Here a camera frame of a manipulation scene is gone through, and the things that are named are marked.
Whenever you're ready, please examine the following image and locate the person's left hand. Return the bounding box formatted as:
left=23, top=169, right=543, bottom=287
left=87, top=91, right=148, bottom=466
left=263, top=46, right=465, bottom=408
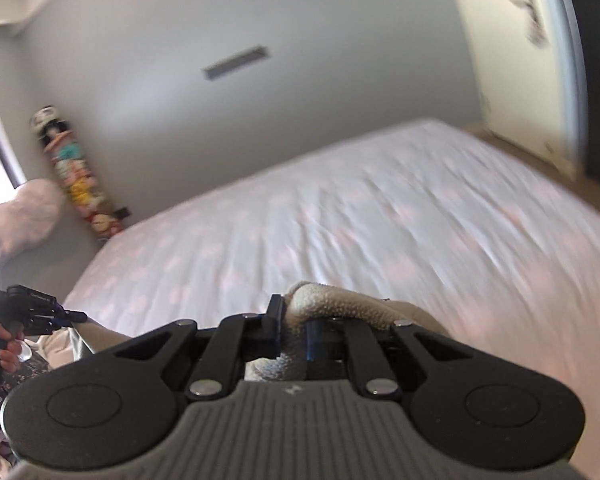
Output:
left=0, top=319, right=26, bottom=375

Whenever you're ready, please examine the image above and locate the beige fleece garment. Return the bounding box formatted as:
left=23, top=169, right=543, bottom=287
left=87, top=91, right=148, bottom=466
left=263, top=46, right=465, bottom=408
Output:
left=75, top=280, right=451, bottom=383

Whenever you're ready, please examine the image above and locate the white door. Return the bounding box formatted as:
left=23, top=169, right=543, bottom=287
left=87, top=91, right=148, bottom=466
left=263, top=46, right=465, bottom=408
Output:
left=440, top=0, right=571, bottom=173

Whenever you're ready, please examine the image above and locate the colourful cartoon print board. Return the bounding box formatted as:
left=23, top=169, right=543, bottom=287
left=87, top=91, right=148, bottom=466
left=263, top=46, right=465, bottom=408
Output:
left=29, top=105, right=131, bottom=239

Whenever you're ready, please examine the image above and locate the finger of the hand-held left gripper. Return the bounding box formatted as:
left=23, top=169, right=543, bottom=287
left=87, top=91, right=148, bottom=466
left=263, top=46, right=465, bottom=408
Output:
left=30, top=309, right=88, bottom=336

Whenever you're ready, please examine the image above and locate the grey wall vent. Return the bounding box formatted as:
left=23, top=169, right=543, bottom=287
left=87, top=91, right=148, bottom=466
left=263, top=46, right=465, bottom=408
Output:
left=202, top=46, right=271, bottom=81

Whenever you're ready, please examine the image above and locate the grey door frame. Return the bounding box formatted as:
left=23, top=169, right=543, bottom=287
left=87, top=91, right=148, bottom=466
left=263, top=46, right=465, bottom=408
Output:
left=545, top=0, right=590, bottom=178

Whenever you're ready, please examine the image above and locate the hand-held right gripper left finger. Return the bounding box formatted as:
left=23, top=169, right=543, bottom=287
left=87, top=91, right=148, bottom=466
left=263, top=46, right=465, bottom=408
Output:
left=112, top=294, right=286, bottom=402

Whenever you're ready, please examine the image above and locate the camouflage garment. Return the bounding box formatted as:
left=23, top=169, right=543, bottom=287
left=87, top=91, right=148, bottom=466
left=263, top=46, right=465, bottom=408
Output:
left=16, top=354, right=52, bottom=392

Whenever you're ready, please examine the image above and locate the pink polka dot bed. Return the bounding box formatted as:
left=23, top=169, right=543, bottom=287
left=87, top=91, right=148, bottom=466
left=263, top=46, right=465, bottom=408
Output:
left=62, top=117, right=600, bottom=480

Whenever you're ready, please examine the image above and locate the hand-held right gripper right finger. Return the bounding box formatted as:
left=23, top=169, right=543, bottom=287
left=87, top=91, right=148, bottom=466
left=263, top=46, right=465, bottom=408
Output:
left=305, top=317, right=463, bottom=401

